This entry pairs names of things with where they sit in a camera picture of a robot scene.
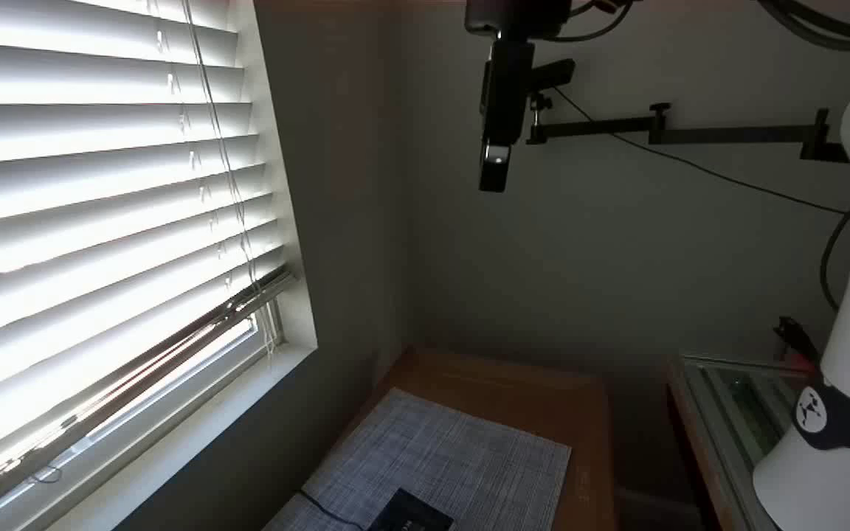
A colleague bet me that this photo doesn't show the black cube device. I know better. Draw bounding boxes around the black cube device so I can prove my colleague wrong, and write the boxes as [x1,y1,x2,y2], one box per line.
[368,488,453,531]

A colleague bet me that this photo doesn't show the wooden side table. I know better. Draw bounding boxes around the wooden side table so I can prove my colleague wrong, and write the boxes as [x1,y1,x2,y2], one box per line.
[339,347,619,531]

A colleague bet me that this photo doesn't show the grey woven placemat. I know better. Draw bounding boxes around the grey woven placemat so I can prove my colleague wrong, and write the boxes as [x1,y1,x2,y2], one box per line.
[262,388,574,531]

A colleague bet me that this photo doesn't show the white window blinds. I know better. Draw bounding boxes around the white window blinds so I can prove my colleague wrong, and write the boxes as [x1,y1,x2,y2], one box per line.
[0,0,317,524]

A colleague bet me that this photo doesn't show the black device power cable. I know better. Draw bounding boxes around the black device power cable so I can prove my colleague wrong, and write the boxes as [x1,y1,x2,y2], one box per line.
[298,487,371,531]

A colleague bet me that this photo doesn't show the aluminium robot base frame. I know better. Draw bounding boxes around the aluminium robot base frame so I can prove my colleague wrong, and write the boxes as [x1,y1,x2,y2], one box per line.
[668,354,805,531]

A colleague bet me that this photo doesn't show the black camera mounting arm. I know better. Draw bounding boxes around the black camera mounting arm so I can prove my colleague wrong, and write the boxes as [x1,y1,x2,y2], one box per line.
[529,103,848,161]

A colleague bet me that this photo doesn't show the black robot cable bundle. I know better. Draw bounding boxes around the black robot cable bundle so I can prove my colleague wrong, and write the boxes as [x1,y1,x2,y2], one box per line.
[760,0,850,53]

